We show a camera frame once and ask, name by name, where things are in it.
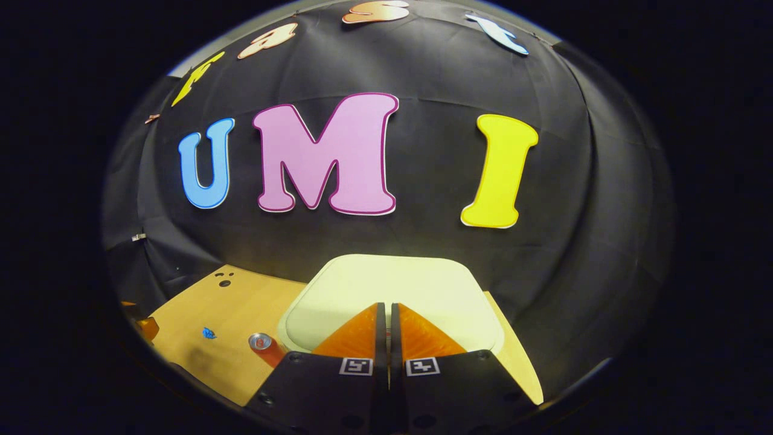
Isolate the orange pop can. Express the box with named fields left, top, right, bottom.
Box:
left=248, top=332, right=287, bottom=369

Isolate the black backdrop cloth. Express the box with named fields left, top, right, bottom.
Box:
left=101, top=0, right=676, bottom=399

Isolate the pale green desktop garbage bin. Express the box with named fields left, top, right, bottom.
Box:
left=277, top=254, right=505, bottom=357

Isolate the wooden desktop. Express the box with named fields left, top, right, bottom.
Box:
left=148, top=264, right=544, bottom=407

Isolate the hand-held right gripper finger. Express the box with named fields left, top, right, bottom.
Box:
left=390, top=302, right=538, bottom=435
left=245, top=302, right=390, bottom=435

